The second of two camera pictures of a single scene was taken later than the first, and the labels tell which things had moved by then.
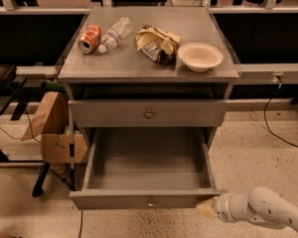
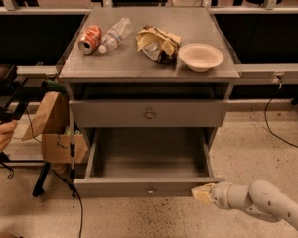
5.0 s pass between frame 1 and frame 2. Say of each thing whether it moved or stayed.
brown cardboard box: stayed
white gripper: moved
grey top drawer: stayed
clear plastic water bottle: stayed
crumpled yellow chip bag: stayed
